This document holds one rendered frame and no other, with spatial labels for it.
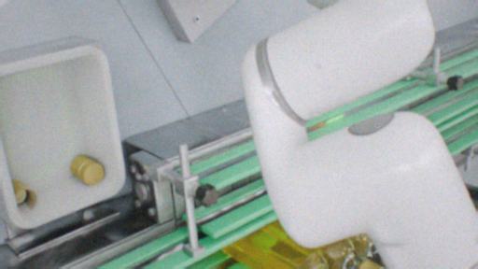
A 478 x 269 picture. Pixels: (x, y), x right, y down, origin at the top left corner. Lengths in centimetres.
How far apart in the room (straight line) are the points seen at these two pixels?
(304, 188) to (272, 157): 4
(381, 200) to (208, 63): 64
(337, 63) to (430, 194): 13
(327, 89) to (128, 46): 50
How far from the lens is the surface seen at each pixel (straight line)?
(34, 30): 87
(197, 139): 92
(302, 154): 47
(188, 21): 95
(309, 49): 49
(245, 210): 90
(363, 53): 48
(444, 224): 46
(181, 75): 100
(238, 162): 88
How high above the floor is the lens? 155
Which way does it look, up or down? 46 degrees down
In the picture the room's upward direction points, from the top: 111 degrees clockwise
